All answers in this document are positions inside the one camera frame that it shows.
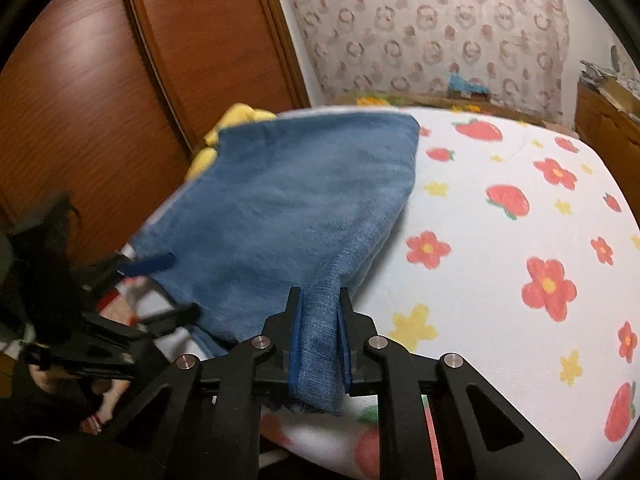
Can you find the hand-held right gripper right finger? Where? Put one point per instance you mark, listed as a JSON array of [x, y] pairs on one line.
[[346, 350]]

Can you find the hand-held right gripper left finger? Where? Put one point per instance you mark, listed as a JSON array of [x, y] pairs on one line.
[[295, 345]]

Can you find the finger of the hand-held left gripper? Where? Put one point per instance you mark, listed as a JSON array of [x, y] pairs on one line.
[[170, 317], [150, 263]]

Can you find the blue denim pants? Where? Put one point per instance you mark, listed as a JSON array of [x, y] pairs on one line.
[[300, 185]]

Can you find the person's left hand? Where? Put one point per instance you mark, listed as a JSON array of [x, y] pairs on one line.
[[42, 377]]

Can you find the yellow plush toy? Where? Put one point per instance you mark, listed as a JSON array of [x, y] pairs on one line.
[[235, 112]]

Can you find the brown wooden wardrobe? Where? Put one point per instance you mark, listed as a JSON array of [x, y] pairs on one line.
[[100, 85]]

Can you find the white flower print sheet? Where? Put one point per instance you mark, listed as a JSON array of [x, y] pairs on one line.
[[500, 220]]

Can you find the brown floral blanket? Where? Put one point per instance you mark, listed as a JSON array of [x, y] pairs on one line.
[[425, 100]]

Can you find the light blue cloth item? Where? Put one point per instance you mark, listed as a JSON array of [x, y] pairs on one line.
[[465, 84]]

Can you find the brown wooden dresser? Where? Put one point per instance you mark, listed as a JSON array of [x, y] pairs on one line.
[[605, 120]]

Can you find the pile of clutter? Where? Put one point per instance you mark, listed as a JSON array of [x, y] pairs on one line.
[[607, 72]]

